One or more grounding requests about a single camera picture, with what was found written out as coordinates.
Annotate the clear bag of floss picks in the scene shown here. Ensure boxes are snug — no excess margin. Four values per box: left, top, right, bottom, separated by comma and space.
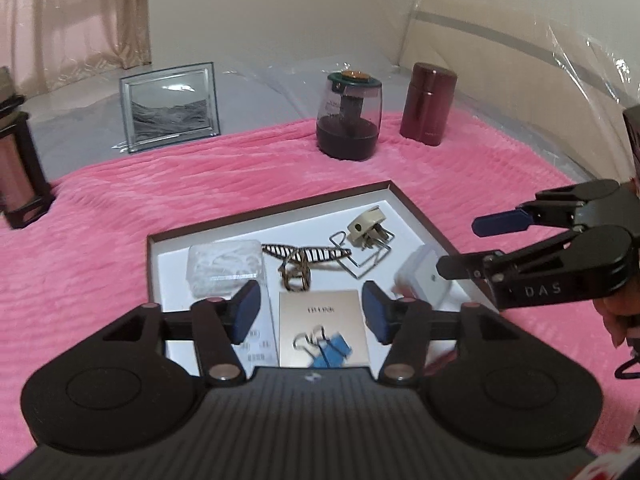
186, 240, 266, 299

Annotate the small Doraemon figurine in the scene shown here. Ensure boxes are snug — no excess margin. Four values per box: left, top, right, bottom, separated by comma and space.
423, 349, 458, 376

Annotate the dark glass humidifier jar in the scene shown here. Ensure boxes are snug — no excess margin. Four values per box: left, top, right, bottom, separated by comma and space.
316, 70, 383, 162

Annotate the white remote control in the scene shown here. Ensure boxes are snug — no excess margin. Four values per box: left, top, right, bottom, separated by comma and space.
234, 304, 279, 375

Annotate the framed sand art picture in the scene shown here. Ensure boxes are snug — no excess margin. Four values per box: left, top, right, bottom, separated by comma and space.
119, 62, 221, 154

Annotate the person's right hand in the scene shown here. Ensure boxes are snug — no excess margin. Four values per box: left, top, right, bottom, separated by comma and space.
593, 282, 639, 348

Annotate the gold box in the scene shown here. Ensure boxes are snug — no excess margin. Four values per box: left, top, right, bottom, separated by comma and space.
279, 289, 370, 368

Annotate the pink fluffy blanket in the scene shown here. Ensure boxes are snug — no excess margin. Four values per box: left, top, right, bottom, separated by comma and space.
0, 109, 640, 466

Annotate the maroon cylindrical flask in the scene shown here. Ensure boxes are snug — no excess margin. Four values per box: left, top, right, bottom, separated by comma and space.
399, 62, 458, 146

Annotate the beige power plug adapter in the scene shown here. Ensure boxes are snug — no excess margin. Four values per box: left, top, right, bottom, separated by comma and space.
347, 206, 390, 248

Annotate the blue binder clip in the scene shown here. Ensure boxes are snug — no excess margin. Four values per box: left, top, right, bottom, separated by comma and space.
292, 325, 352, 370

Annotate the pink curtain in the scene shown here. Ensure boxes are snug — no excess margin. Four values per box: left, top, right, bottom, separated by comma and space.
1, 0, 151, 96

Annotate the steel thermos with black handle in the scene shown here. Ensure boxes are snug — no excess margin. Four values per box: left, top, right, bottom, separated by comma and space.
0, 66, 55, 229

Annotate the brown shallow tray box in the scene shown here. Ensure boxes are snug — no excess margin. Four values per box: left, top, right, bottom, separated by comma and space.
146, 181, 496, 375

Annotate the silver wire rack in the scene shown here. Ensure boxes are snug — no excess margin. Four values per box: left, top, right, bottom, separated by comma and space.
329, 228, 395, 280

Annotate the leopard print hair claw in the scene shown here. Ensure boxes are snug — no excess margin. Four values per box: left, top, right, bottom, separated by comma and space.
262, 244, 350, 292

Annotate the white square night light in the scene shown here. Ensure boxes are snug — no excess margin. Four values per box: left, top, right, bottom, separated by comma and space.
393, 243, 451, 307

